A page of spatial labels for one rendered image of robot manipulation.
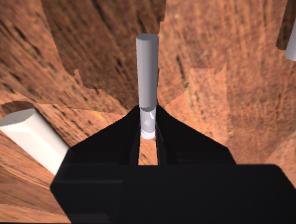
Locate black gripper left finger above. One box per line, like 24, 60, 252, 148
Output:
59, 105, 141, 167

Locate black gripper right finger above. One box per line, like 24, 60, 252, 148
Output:
155, 105, 236, 165

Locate white cylinder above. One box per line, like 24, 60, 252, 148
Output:
0, 108, 69, 175

